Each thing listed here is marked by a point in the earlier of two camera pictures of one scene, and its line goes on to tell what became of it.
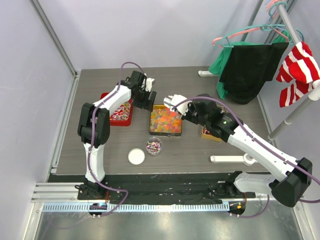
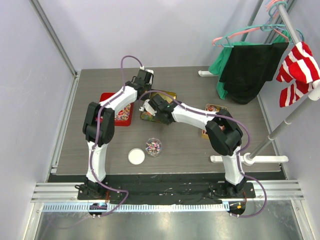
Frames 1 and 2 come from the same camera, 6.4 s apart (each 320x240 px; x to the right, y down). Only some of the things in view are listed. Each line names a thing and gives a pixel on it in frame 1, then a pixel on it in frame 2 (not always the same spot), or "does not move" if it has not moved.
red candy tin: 123,116 does not move
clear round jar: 154,146 does not move
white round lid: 136,156 does not move
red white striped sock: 299,68 does not move
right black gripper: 187,116 to 168,122
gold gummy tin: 164,122 to 168,96
